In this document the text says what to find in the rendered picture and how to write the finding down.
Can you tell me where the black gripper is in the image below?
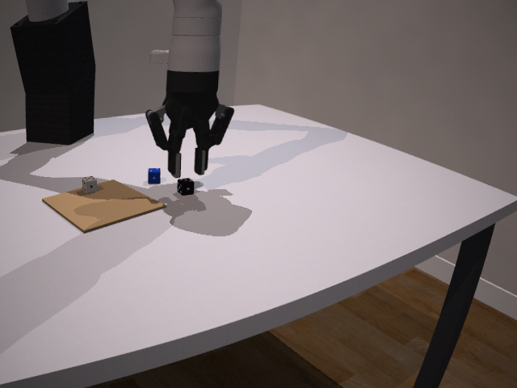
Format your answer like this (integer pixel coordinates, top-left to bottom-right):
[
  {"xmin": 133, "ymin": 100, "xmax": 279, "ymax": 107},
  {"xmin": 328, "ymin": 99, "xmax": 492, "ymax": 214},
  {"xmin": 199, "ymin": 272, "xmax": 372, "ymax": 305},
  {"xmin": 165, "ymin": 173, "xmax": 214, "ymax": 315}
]
[{"xmin": 145, "ymin": 70, "xmax": 234, "ymax": 178}]

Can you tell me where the tan flat mat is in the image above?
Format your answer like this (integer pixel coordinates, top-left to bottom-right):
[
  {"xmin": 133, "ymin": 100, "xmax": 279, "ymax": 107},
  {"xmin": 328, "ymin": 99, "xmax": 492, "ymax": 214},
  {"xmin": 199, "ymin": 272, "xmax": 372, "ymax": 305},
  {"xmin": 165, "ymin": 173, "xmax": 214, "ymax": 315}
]
[{"xmin": 42, "ymin": 179, "xmax": 166, "ymax": 234}]

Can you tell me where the black die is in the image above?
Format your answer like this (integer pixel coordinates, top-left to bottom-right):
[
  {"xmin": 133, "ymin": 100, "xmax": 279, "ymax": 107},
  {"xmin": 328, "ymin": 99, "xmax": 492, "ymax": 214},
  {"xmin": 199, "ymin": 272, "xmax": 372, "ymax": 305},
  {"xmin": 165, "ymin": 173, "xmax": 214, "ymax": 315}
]
[{"xmin": 177, "ymin": 178, "xmax": 194, "ymax": 196}]

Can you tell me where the dark blue die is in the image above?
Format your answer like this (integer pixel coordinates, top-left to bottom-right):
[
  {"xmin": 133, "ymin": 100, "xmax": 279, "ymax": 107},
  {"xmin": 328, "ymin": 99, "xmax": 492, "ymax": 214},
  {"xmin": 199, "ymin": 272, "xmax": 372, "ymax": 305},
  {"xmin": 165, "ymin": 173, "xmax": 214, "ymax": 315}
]
[{"xmin": 148, "ymin": 168, "xmax": 161, "ymax": 183}]

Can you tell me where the grey die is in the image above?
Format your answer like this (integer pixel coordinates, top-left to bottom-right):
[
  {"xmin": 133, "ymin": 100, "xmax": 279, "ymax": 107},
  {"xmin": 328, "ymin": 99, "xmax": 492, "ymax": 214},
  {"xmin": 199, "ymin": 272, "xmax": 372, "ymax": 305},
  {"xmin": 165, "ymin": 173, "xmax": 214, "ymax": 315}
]
[{"xmin": 82, "ymin": 176, "xmax": 97, "ymax": 193}]

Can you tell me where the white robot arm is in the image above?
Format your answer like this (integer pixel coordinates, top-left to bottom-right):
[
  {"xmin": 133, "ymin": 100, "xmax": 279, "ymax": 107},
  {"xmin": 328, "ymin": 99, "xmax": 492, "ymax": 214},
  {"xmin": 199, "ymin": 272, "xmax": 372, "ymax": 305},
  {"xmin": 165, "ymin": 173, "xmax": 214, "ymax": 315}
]
[{"xmin": 26, "ymin": 0, "xmax": 222, "ymax": 72}]

